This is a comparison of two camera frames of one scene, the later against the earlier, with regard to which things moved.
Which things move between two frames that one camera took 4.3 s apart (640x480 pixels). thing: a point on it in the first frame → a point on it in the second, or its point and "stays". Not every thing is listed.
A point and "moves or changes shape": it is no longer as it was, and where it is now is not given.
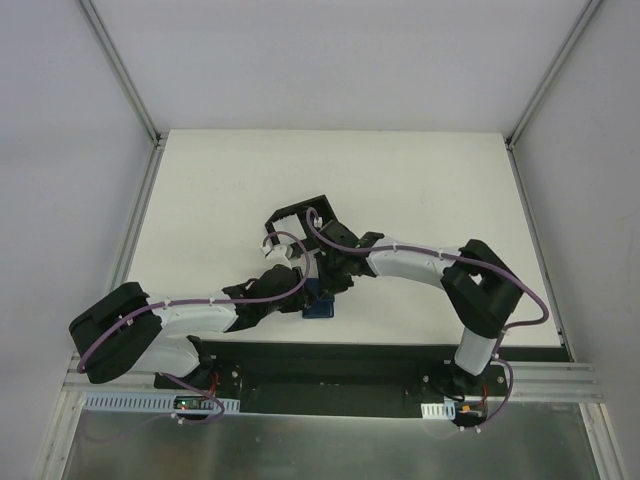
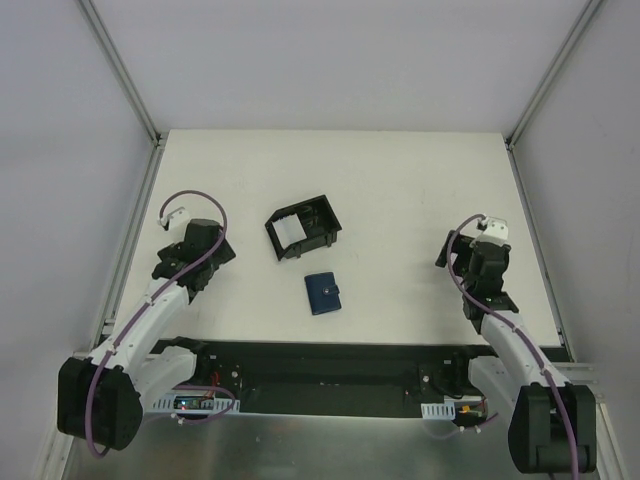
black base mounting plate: x=333 y=378 stays
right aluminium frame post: x=558 y=60 stays
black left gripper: x=300 y=300 → x=220 y=251
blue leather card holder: x=322 y=306 moves or changes shape
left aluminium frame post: x=157 y=137 stays
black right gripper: x=326 y=273 → x=446 y=251
